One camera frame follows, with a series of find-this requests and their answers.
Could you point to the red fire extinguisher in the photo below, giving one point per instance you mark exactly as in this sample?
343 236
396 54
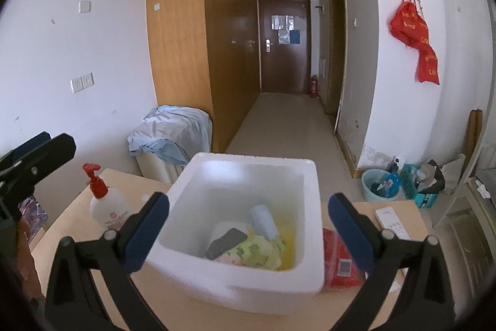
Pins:
314 87

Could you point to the wooden board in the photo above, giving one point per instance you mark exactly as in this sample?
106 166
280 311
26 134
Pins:
474 137

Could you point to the white wall switch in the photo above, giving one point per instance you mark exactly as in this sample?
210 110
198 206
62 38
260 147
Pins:
85 7

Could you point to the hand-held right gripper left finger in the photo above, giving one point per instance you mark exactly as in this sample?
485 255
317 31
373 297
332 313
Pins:
149 230

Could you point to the white crumpled tissue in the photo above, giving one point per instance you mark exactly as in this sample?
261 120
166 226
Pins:
483 188

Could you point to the teal storage basket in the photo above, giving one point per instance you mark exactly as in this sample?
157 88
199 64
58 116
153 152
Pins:
424 201

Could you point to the double white wall socket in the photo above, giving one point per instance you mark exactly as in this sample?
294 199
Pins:
82 82

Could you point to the yellow foam fruit net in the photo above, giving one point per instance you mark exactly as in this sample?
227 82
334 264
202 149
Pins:
288 249

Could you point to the brown side door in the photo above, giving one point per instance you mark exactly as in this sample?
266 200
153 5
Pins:
336 44

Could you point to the yellow green floral cloth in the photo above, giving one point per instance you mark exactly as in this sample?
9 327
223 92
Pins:
255 253

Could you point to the hand sanitizer pump bottle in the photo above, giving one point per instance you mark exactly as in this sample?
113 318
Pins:
106 212

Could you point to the red wet wipes packet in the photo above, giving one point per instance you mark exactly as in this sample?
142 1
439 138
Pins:
341 261

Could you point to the white radiator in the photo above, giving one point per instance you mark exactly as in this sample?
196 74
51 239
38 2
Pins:
155 168

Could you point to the black crumpled bag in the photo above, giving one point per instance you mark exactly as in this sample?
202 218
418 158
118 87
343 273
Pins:
434 176

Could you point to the white foam box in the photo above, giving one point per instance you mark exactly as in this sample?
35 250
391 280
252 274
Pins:
240 168

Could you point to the teal plastic basin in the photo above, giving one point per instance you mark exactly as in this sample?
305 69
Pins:
368 187

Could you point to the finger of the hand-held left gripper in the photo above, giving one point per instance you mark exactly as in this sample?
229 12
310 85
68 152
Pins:
46 160
31 145

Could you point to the white metal bunk bed frame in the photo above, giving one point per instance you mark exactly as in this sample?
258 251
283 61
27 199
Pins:
476 207

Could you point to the white remote control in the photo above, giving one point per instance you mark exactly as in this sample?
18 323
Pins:
391 218

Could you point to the dark bottle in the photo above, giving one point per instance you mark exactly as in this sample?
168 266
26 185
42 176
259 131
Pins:
394 165

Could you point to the wooden wardrobe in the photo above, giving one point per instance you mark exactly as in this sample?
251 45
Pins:
178 44

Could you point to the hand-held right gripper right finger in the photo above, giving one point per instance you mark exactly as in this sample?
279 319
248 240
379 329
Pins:
348 230

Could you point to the red hanging bags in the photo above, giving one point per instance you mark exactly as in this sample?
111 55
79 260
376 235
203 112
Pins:
426 63

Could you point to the light blue foam roll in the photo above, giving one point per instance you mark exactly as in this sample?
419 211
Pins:
263 220

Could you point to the colourful patterned bag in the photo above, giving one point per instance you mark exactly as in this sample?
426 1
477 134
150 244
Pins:
35 216

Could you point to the grey sock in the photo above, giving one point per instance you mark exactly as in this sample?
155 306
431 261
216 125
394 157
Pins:
226 241

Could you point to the papers on door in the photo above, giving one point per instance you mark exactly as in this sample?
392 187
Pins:
286 29

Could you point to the dark brown entrance door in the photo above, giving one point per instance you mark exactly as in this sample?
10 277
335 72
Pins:
285 67

